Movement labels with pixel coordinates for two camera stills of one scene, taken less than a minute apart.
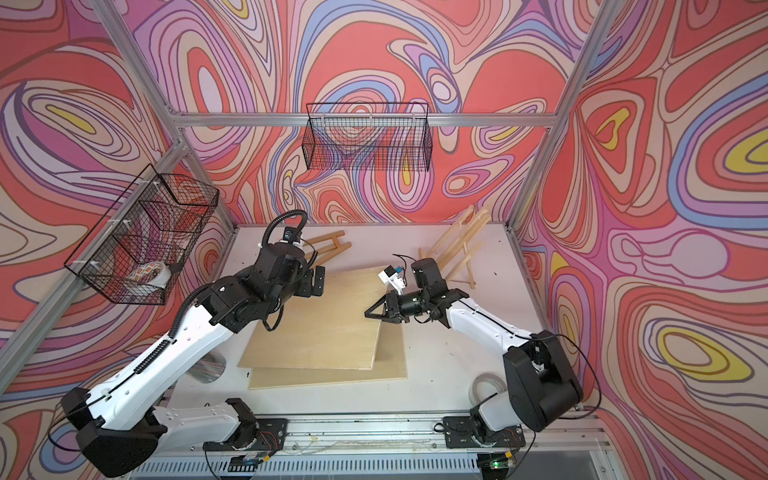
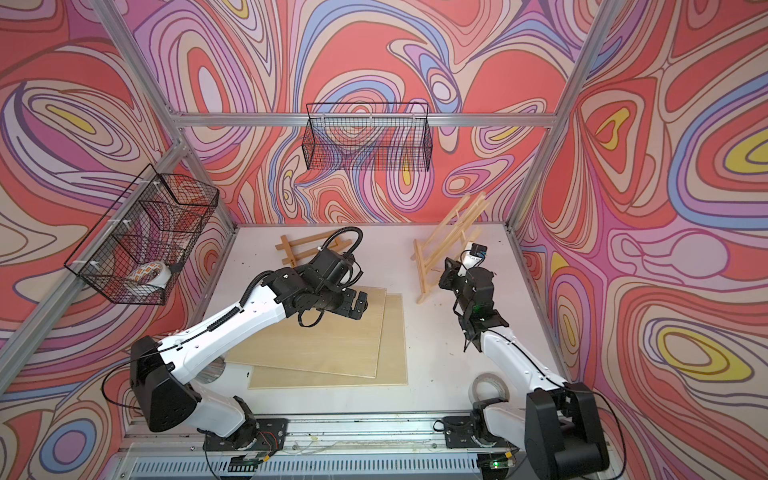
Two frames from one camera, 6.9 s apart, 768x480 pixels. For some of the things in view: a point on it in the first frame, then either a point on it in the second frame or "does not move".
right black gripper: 394,312 -> 450,274
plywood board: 327,330 does not move
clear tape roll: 487,377 does not move
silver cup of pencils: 208,369 does not move
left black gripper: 308,287 -> 349,307
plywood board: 389,363 does not move
